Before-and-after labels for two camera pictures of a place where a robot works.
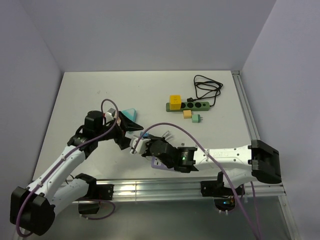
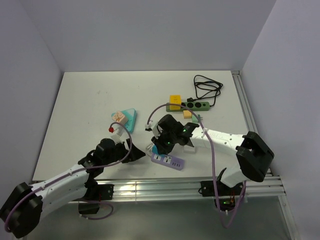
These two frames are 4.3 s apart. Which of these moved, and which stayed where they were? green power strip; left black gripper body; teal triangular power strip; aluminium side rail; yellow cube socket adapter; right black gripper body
Moved: right black gripper body; left black gripper body
Stayed: green power strip; yellow cube socket adapter; aluminium side rail; teal triangular power strip
